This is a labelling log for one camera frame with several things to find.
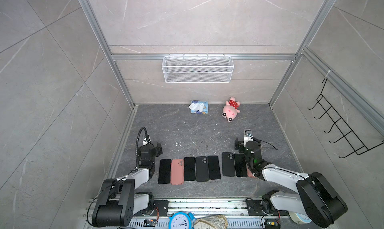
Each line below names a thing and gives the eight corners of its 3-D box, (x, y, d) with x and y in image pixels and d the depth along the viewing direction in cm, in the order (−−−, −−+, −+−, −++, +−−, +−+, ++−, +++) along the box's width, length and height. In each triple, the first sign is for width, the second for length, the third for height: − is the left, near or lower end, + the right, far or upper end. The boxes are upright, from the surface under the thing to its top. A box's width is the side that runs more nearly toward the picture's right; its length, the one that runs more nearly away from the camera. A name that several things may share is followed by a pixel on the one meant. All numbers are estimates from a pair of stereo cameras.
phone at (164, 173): (157, 183, 83) (156, 182, 81) (161, 160, 92) (160, 158, 90) (170, 183, 83) (169, 182, 81) (172, 160, 92) (172, 158, 90)
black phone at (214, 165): (209, 179, 85) (209, 177, 82) (207, 158, 93) (208, 155, 90) (220, 179, 85) (221, 177, 82) (218, 158, 93) (218, 155, 90)
